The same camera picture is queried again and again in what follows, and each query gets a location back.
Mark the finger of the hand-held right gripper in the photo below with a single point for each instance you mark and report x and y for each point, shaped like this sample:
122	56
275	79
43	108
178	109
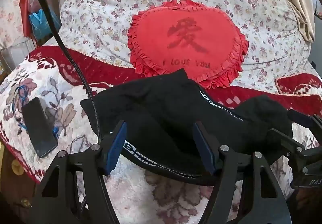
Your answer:
289	139
305	117

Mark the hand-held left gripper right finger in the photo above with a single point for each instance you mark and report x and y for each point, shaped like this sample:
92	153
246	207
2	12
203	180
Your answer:
204	149

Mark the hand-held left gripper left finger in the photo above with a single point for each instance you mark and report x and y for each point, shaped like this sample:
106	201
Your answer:
116	147

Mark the black pants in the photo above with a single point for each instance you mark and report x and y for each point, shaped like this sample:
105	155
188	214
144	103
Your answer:
163	103

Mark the red and white floral blanket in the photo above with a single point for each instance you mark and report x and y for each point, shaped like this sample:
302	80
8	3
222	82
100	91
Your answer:
151	201

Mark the black smartphone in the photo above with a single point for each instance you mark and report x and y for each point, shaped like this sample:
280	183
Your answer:
37	125

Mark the red heart-shaped frilled pillow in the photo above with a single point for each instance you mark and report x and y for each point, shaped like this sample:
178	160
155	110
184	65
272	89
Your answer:
188	37

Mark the white floral quilt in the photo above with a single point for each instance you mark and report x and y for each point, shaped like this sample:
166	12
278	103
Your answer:
100	12

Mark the blue plastic bag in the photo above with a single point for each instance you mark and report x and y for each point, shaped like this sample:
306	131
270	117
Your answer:
40	25

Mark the pale floral cushion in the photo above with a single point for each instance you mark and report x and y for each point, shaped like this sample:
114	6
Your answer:
10	20

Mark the red plastic object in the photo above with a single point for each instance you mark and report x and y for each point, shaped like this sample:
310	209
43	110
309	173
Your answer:
25	7

